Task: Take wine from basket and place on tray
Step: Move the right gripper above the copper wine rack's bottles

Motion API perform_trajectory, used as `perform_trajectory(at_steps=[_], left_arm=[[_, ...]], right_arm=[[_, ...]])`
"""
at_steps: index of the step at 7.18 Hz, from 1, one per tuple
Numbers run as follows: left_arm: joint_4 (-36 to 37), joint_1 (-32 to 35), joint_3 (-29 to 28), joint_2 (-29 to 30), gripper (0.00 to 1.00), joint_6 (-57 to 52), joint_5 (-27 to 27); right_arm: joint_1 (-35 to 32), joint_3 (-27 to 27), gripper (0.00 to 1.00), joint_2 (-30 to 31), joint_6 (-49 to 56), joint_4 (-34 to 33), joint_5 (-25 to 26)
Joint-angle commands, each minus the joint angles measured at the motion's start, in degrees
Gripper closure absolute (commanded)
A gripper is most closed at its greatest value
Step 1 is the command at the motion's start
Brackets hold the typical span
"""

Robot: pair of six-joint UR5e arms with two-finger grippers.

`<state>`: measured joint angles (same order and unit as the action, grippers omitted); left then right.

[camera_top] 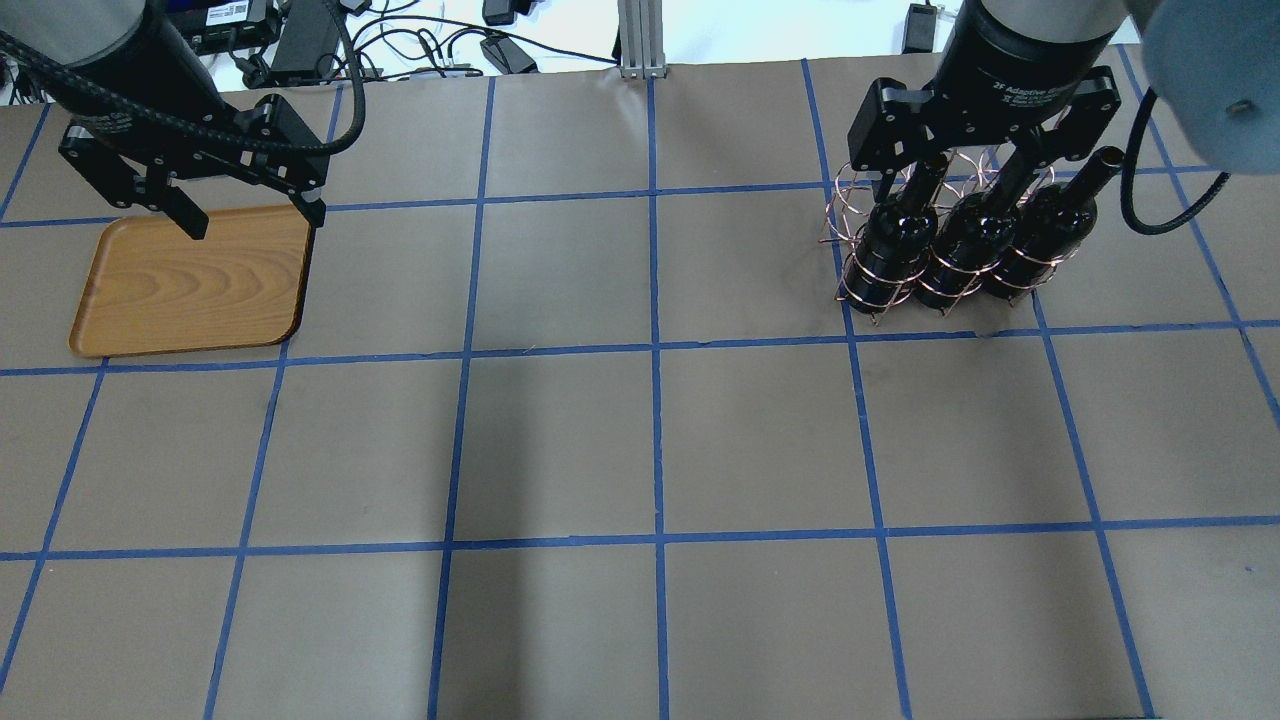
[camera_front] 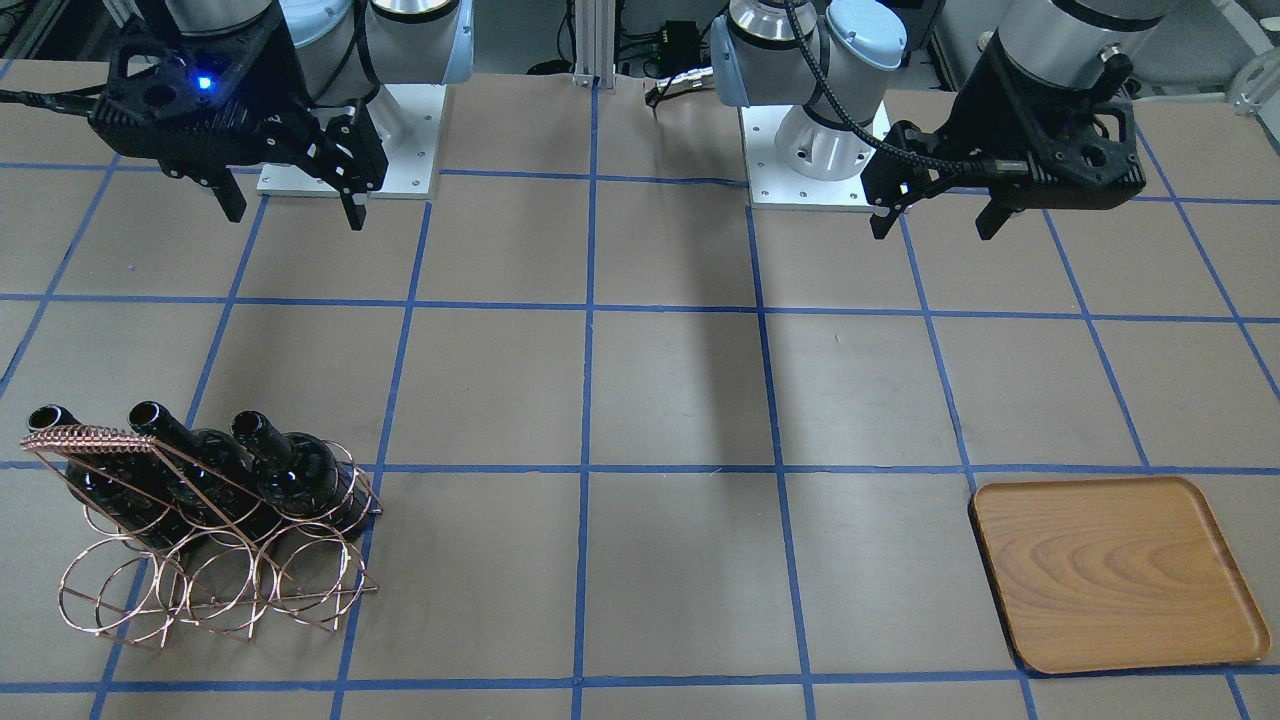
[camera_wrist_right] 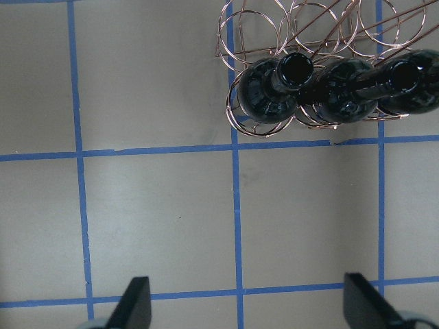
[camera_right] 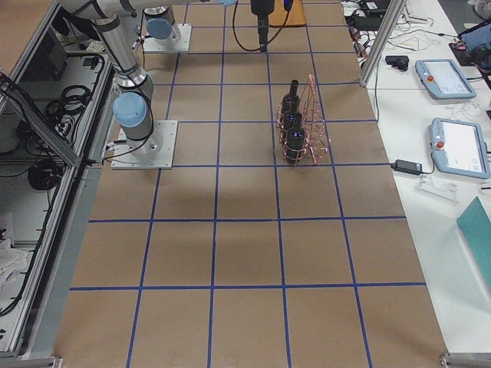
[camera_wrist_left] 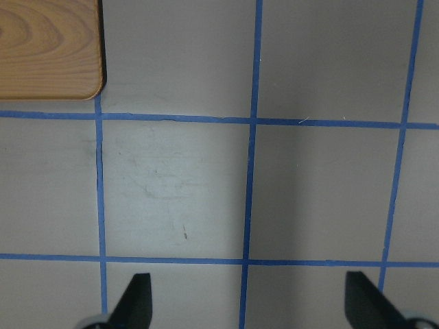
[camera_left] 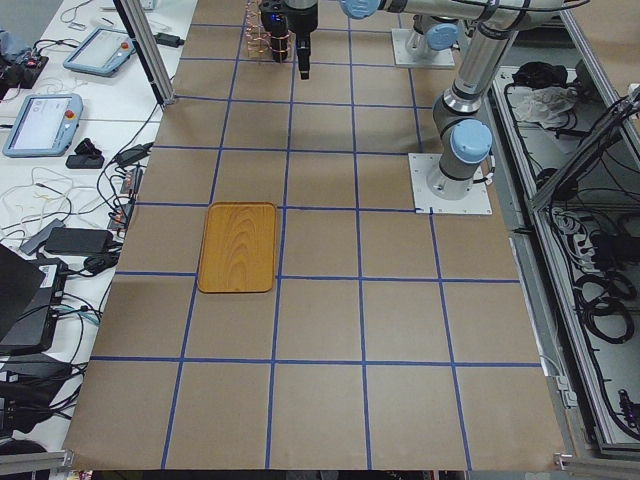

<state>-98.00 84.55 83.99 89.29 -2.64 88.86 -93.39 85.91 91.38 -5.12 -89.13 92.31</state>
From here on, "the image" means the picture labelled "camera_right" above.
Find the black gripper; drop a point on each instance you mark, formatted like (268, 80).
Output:
(258, 8)

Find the dark wine bottle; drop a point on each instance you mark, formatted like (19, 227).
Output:
(294, 145)
(292, 122)
(290, 101)

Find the small black device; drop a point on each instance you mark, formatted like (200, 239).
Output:
(400, 62)

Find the upper teach pendant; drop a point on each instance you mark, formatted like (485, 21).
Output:
(444, 80)

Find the teach pendant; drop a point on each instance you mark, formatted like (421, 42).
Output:
(444, 80)
(458, 148)

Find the black power adapter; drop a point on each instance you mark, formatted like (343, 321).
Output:
(407, 167)

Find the lower teach pendant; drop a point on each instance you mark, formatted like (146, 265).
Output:
(458, 148)

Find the clear acrylic stand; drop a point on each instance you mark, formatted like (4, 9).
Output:
(445, 191)

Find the teal folder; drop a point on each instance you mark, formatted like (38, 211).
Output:
(474, 224)

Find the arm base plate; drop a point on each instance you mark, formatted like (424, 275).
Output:
(156, 153)
(151, 46)

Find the copper wire wine basket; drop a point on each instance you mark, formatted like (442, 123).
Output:
(317, 140)

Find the aluminium frame post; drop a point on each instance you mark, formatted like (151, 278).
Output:
(388, 23)

